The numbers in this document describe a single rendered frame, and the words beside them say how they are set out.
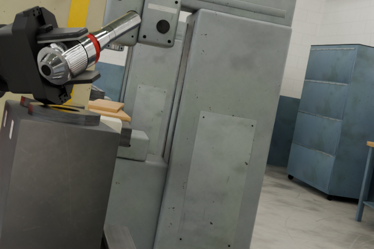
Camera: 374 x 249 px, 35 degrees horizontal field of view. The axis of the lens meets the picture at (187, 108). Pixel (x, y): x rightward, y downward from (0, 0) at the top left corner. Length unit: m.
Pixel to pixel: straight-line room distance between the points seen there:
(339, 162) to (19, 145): 7.07
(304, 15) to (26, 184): 9.69
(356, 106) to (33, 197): 7.07
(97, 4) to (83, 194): 1.47
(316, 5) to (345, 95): 3.09
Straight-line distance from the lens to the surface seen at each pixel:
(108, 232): 0.97
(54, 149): 0.70
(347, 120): 7.63
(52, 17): 0.75
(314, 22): 10.36
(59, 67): 0.69
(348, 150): 7.69
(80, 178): 0.71
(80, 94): 2.13
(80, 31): 0.69
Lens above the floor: 1.20
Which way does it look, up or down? 3 degrees down
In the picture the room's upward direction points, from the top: 11 degrees clockwise
